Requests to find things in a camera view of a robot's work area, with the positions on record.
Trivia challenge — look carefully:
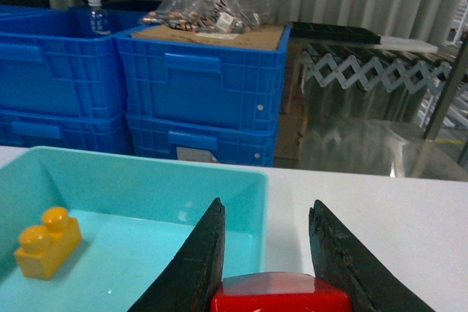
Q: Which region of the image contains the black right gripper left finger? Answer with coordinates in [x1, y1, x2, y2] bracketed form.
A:
[129, 197, 226, 311]

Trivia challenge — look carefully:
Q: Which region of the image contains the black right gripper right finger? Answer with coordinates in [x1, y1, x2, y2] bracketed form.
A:
[309, 200, 433, 311]

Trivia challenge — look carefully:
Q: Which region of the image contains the red toy block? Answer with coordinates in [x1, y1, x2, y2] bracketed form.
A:
[211, 272, 352, 311]

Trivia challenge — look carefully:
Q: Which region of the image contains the yellow toy block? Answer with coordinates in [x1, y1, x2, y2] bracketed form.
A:
[14, 207, 83, 281]

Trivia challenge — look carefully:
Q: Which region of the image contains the teal plastic bin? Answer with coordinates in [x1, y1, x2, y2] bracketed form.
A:
[1, 147, 268, 311]

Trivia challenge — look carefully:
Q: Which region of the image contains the lower right blue crate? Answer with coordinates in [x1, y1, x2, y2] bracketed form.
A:
[126, 113, 277, 167]

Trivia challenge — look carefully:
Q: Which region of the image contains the blue crate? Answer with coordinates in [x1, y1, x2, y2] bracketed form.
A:
[1, 8, 143, 119]
[1, 110, 134, 155]
[126, 113, 277, 167]
[116, 25, 290, 133]

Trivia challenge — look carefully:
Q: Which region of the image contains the expandable roller conveyor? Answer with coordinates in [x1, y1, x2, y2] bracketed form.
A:
[299, 42, 452, 95]

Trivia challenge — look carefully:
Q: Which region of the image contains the upper right blue crate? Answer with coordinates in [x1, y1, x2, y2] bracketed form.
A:
[116, 25, 290, 133]

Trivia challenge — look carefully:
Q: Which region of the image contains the lower middle blue crate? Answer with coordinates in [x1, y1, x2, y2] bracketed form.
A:
[1, 110, 134, 155]

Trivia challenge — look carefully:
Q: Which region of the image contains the black tray on conveyor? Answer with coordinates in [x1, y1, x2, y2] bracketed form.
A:
[290, 22, 381, 45]

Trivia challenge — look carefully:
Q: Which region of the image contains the brown cardboard sheet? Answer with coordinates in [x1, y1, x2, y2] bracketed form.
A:
[130, 24, 290, 50]

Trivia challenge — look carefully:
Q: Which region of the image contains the upper middle blue crate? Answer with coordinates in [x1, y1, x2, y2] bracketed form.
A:
[1, 8, 143, 119]

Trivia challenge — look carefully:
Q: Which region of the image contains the bag of small parts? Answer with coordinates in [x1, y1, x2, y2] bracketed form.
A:
[140, 0, 280, 34]

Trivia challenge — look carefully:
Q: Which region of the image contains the clear plastic water bottle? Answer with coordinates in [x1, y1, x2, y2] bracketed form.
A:
[87, 0, 102, 37]

